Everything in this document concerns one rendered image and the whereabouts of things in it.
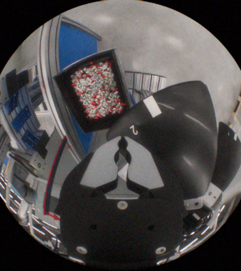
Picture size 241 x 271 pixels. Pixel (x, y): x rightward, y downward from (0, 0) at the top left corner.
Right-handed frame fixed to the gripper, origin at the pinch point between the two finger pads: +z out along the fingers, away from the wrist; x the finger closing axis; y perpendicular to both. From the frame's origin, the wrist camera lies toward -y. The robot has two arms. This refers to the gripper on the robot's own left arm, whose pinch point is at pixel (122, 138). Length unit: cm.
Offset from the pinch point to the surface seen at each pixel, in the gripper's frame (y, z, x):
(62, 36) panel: -32.6, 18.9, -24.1
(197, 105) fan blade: -5.6, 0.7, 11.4
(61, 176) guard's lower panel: 79, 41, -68
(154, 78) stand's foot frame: -17, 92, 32
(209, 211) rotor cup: 13.3, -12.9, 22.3
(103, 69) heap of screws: -11.3, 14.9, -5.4
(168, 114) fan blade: -3.0, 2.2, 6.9
